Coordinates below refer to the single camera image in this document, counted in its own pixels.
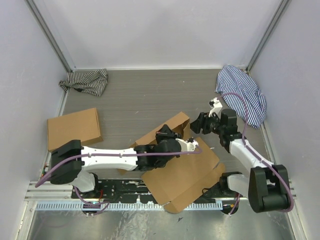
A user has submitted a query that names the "purple cable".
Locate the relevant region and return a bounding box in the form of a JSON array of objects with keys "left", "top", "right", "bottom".
[
  {"left": 34, "top": 144, "right": 203, "bottom": 218},
  {"left": 216, "top": 92, "right": 295, "bottom": 216}
]

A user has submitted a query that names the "white slotted cable duct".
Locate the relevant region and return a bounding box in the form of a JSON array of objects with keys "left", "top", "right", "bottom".
[{"left": 35, "top": 200, "right": 223, "bottom": 211}]

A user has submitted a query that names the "aluminium frame post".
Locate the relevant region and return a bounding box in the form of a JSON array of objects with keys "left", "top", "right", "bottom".
[
  {"left": 25, "top": 0, "right": 77, "bottom": 73},
  {"left": 245, "top": 0, "right": 292, "bottom": 73}
]

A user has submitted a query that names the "left aluminium frame post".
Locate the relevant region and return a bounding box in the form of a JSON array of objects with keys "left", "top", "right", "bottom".
[{"left": 25, "top": 0, "right": 77, "bottom": 73}]

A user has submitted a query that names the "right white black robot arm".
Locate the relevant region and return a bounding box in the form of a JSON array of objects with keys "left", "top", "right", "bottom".
[{"left": 190, "top": 109, "right": 294, "bottom": 213}]

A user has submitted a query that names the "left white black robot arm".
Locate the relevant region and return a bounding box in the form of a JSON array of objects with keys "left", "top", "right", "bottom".
[{"left": 49, "top": 124, "right": 182, "bottom": 199}]

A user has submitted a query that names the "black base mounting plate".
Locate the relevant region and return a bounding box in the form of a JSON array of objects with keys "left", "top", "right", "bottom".
[{"left": 79, "top": 179, "right": 237, "bottom": 204}]

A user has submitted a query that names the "black white striped cloth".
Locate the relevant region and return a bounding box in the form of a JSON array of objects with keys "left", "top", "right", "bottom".
[{"left": 58, "top": 68, "right": 109, "bottom": 97}]

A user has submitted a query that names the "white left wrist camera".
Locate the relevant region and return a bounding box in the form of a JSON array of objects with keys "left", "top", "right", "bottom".
[{"left": 175, "top": 138, "right": 199, "bottom": 153}]

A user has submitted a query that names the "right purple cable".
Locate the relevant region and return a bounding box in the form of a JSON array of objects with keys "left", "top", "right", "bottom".
[{"left": 216, "top": 92, "right": 295, "bottom": 216}]

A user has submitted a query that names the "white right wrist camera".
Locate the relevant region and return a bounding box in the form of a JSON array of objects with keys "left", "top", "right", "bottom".
[{"left": 208, "top": 97, "right": 223, "bottom": 117}]

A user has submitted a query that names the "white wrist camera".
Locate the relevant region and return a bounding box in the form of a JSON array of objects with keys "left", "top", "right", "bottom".
[
  {"left": 208, "top": 97, "right": 223, "bottom": 117},
  {"left": 175, "top": 138, "right": 199, "bottom": 153}
]

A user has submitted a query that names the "folded brown cardboard box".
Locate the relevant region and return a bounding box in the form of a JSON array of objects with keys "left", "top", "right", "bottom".
[{"left": 47, "top": 108, "right": 103, "bottom": 152}]

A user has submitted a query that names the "right aluminium frame post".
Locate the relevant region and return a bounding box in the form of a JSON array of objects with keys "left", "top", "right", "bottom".
[{"left": 245, "top": 0, "right": 292, "bottom": 73}]

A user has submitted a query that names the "blue white striped cloth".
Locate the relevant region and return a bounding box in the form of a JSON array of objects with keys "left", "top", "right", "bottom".
[{"left": 215, "top": 65, "right": 267, "bottom": 129}]

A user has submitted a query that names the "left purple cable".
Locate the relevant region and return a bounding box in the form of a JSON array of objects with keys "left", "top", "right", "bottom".
[{"left": 34, "top": 144, "right": 203, "bottom": 218}]

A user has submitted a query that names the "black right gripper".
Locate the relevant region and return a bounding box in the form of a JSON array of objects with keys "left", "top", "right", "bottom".
[{"left": 188, "top": 110, "right": 225, "bottom": 135}]

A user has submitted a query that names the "aluminium front rail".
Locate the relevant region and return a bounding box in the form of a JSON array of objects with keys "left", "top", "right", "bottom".
[{"left": 24, "top": 178, "right": 298, "bottom": 201}]

